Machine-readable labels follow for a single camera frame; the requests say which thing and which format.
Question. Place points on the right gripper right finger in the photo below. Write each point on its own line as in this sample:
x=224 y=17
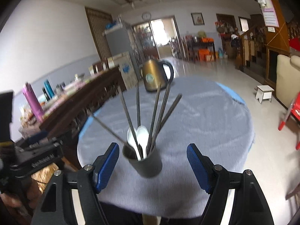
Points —
x=202 y=168

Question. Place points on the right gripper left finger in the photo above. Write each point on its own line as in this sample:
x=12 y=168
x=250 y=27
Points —
x=104 y=166

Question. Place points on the metal chopstick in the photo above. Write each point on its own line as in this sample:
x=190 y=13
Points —
x=103 y=125

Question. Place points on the dark grey utensil cup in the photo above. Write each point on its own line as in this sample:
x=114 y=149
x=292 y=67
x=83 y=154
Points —
x=149 y=167

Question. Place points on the translucent white spoon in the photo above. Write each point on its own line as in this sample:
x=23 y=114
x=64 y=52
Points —
x=142 y=138

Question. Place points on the dark chopstick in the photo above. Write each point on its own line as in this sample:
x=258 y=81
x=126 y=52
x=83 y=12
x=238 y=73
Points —
x=162 y=110
x=128 y=118
x=153 y=120
x=138 y=105
x=165 y=118

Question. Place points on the person's left hand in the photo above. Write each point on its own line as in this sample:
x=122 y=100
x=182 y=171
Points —
x=13 y=204

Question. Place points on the purple thermos bottle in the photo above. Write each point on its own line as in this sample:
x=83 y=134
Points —
x=33 y=102

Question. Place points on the carved dark wooden sideboard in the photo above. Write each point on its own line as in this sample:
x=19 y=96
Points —
x=68 y=118

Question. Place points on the grey table cloth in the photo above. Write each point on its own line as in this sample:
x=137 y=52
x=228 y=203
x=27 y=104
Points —
x=210 y=115

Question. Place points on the teal thermos bottle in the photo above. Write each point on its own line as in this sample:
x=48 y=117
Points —
x=49 y=89

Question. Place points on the small white step stool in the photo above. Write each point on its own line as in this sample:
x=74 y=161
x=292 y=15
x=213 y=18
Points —
x=264 y=93

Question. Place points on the brass electric kettle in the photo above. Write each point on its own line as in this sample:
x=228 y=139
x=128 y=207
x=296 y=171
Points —
x=153 y=74

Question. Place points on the red plastic stool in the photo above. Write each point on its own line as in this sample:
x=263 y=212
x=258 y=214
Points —
x=291 y=119

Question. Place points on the cream leather armchair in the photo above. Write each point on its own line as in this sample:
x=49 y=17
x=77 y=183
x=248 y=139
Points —
x=288 y=78

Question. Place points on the grey refrigerator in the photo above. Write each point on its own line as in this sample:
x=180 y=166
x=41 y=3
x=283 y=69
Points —
x=121 y=39

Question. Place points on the framed wall picture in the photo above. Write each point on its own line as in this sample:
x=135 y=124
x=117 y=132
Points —
x=197 y=19

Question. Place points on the round wall clock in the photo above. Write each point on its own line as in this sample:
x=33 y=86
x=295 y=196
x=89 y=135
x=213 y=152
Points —
x=146 y=16

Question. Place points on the wall calendar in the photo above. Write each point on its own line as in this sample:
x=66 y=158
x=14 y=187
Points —
x=269 y=13

